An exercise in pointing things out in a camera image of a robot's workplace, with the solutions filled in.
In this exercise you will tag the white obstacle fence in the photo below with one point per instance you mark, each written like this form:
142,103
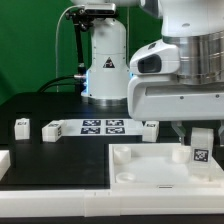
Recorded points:
111,202

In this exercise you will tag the black camera on stand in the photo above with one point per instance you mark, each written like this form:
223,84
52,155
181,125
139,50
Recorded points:
82,19

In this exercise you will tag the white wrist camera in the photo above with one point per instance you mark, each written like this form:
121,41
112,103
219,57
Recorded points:
155,58

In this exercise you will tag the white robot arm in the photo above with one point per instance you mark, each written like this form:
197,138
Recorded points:
181,76

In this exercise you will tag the white square tabletop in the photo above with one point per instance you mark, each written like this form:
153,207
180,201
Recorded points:
157,165

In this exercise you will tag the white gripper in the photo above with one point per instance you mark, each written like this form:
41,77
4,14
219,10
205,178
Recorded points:
160,98

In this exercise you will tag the white marker base plate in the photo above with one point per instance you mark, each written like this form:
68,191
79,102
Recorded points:
102,127

